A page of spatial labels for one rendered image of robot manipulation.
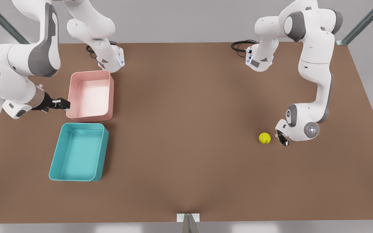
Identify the pink rectangular tray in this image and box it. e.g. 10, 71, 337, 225
66, 70, 114, 123

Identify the teal rectangular tray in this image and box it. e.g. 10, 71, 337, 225
49, 123, 109, 182

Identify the black cable loop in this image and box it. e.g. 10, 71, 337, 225
231, 40, 259, 58
86, 41, 118, 59

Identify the silver frame post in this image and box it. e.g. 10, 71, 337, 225
0, 0, 30, 45
335, 0, 373, 46
177, 213, 200, 233

